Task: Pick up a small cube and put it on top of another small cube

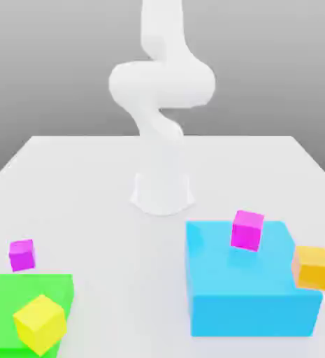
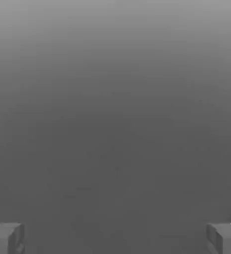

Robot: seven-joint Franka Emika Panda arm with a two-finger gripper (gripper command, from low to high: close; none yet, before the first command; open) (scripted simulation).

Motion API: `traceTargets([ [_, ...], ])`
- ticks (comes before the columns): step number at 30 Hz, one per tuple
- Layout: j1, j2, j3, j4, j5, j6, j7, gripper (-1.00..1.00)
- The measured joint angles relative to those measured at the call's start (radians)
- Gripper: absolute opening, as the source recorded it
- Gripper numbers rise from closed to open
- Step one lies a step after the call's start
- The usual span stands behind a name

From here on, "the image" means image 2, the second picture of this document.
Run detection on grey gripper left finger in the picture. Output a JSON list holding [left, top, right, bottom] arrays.
[[0, 222, 25, 254]]

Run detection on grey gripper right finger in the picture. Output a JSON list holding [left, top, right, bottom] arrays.
[[205, 222, 231, 254]]

